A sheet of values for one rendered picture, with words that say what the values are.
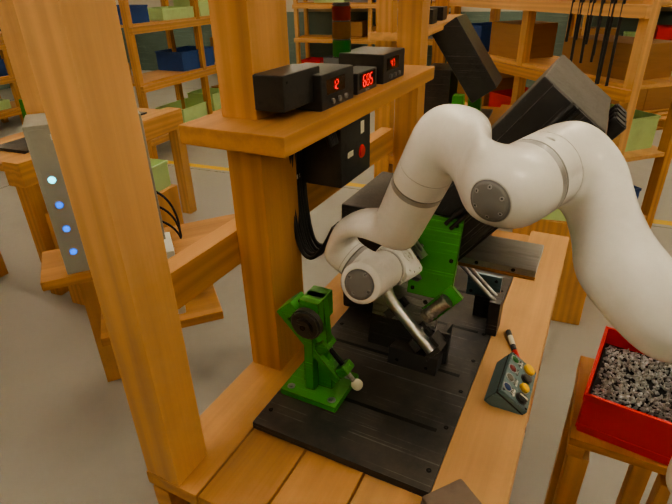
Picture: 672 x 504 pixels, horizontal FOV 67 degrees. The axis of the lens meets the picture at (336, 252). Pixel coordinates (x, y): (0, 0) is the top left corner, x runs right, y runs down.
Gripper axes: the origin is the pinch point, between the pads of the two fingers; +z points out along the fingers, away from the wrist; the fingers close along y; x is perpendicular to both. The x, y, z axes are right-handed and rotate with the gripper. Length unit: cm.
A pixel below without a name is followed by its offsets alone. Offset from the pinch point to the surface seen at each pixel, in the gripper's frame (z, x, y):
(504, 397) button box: -4.5, -0.4, -39.3
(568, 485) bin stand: 12, 6, -71
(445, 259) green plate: 4.2, -5.0, -6.1
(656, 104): 713, -138, -8
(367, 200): 14.3, 7.0, 19.3
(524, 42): 316, -52, 90
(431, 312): 0.6, 4.6, -14.9
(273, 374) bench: -13.7, 45.3, -5.8
